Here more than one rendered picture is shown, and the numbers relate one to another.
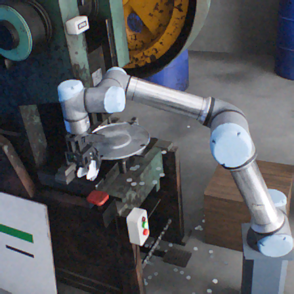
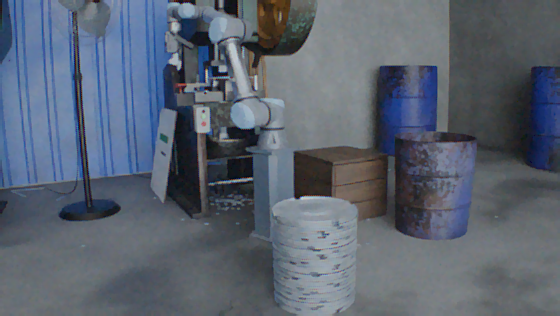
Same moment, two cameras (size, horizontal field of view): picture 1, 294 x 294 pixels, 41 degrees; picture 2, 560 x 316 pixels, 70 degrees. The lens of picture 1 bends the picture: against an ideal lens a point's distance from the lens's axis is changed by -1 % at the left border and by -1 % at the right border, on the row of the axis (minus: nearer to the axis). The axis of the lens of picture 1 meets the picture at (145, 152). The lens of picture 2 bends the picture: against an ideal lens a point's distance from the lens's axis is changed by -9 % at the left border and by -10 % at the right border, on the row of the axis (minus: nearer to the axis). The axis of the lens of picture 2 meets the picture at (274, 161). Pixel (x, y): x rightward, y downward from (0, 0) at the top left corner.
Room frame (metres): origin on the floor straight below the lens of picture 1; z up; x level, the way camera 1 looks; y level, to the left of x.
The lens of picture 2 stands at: (-0.60, -1.64, 0.78)
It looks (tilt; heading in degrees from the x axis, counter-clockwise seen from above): 11 degrees down; 35
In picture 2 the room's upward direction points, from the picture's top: 1 degrees counter-clockwise
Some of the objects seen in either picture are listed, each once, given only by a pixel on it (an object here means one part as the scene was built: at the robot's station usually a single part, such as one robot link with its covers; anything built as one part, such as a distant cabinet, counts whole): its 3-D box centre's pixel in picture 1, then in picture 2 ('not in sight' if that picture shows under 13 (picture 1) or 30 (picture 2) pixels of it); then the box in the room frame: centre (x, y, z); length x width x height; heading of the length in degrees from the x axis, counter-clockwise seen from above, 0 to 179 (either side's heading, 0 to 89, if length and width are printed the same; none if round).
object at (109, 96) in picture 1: (105, 97); (186, 11); (1.10, 0.10, 1.15); 0.11 x 0.11 x 0.08; 78
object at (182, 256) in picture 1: (134, 247); (233, 182); (1.46, 0.11, 0.14); 0.59 x 0.10 x 0.05; 61
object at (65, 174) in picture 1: (70, 161); (196, 83); (1.38, 0.31, 0.76); 0.17 x 0.06 x 0.10; 151
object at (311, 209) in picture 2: not in sight; (314, 208); (0.66, -0.92, 0.33); 0.29 x 0.29 x 0.01
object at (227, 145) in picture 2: not in sight; (224, 144); (1.53, 0.23, 0.36); 0.34 x 0.34 x 0.10
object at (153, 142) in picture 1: (127, 154); (232, 88); (1.44, 0.08, 0.72); 0.25 x 0.14 x 0.14; 61
